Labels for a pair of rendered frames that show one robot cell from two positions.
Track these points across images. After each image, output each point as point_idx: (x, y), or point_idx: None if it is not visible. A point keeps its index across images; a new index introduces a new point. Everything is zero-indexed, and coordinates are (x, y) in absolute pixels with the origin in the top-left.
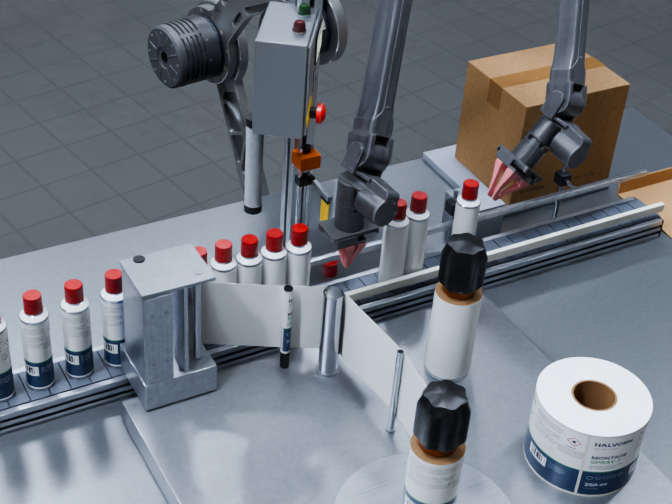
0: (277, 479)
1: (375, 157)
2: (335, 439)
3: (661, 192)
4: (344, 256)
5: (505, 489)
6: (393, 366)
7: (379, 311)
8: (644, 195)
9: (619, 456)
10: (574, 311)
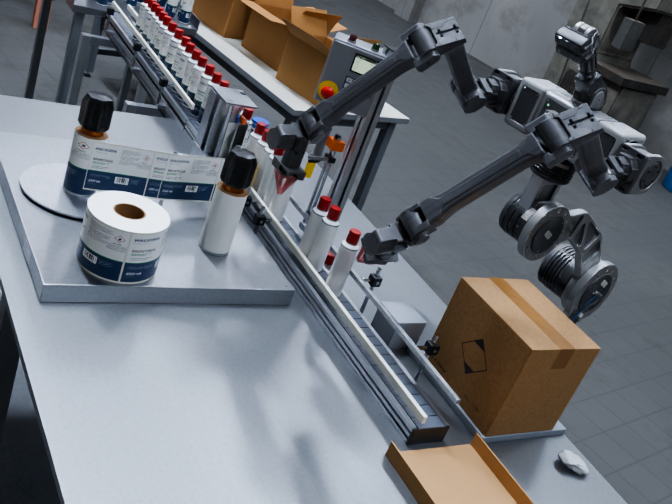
0: None
1: (305, 119)
2: None
3: (484, 478)
4: (282, 187)
5: None
6: (177, 170)
7: (278, 254)
8: (474, 462)
9: (83, 224)
10: (289, 348)
